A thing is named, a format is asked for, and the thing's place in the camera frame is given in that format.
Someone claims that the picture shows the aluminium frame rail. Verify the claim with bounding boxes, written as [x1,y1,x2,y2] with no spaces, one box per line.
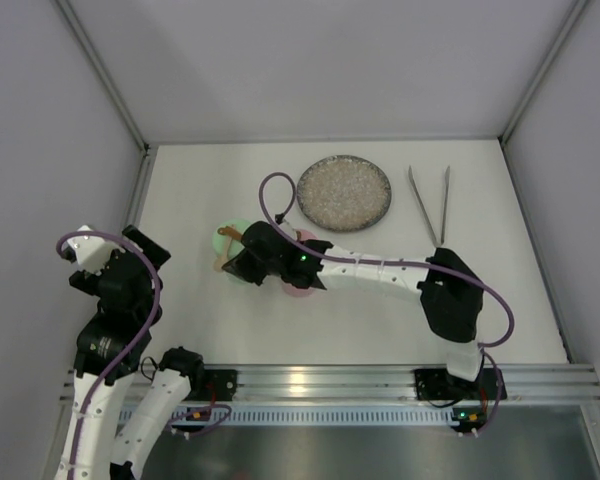
[52,0,150,205]

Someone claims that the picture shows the pink cylindrical container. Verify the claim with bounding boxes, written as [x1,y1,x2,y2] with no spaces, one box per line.
[281,282,314,298]

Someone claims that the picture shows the green round lid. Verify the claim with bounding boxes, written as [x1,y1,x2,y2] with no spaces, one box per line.
[212,218,252,260]

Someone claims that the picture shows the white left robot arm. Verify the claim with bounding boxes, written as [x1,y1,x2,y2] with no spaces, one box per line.
[55,225,206,479]

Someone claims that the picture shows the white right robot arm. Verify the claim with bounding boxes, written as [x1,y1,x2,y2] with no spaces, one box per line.
[217,221,485,397]

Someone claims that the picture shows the pink round lid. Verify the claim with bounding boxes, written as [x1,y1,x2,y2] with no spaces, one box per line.
[295,229,318,242]

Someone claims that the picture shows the speckled ceramic plate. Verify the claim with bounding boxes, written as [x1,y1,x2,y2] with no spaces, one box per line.
[296,155,392,233]

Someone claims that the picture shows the metal tongs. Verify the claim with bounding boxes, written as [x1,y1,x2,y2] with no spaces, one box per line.
[407,165,452,247]

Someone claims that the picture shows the white slotted cable duct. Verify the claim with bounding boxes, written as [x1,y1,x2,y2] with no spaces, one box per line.
[166,405,478,428]

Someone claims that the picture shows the green cylindrical container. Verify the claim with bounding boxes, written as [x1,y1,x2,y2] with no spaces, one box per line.
[222,249,249,284]

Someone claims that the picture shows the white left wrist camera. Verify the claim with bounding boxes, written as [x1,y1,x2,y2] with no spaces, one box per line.
[67,225,116,274]

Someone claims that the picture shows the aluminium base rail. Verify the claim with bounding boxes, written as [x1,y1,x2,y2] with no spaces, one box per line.
[59,363,600,404]

